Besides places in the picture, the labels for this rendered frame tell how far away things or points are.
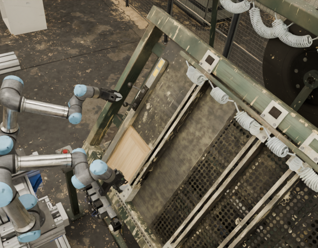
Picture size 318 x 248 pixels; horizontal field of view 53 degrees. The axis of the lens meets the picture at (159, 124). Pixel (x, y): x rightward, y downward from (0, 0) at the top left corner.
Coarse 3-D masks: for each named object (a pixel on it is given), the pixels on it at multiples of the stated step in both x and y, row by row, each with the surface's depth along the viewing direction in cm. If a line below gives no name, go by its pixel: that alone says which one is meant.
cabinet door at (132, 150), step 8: (128, 128) 235; (128, 136) 235; (136, 136) 229; (120, 144) 240; (128, 144) 234; (136, 144) 229; (144, 144) 223; (120, 152) 240; (128, 152) 234; (136, 152) 228; (144, 152) 223; (112, 160) 245; (120, 160) 239; (128, 160) 233; (136, 160) 228; (112, 168) 244; (120, 168) 239; (128, 168) 233; (136, 168) 227; (128, 176) 232
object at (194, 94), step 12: (204, 60) 183; (216, 60) 178; (192, 72) 174; (204, 84) 188; (192, 96) 192; (180, 108) 197; (192, 108) 198; (180, 120) 198; (168, 132) 202; (156, 144) 209; (168, 144) 209; (156, 156) 210; (144, 168) 215; (132, 180) 221; (144, 180) 222; (132, 192) 224
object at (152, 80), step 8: (160, 72) 217; (152, 80) 219; (152, 88) 222; (144, 96) 223; (136, 112) 230; (128, 120) 233; (120, 128) 238; (120, 136) 237; (112, 144) 243; (112, 152) 244; (104, 160) 248
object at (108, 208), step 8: (96, 184) 255; (88, 192) 246; (96, 192) 250; (96, 200) 244; (104, 200) 245; (88, 208) 255; (96, 208) 240; (104, 208) 238; (112, 208) 241; (96, 216) 237; (104, 216) 241; (112, 216) 237; (120, 216) 230; (112, 224) 231; (120, 224) 232
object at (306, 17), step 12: (216, 0) 238; (264, 0) 195; (276, 0) 188; (288, 0) 182; (300, 0) 183; (216, 12) 245; (276, 12) 191; (288, 12) 184; (300, 12) 178; (312, 12) 174; (300, 24) 181; (312, 24) 175; (300, 96) 196; (192, 192) 235
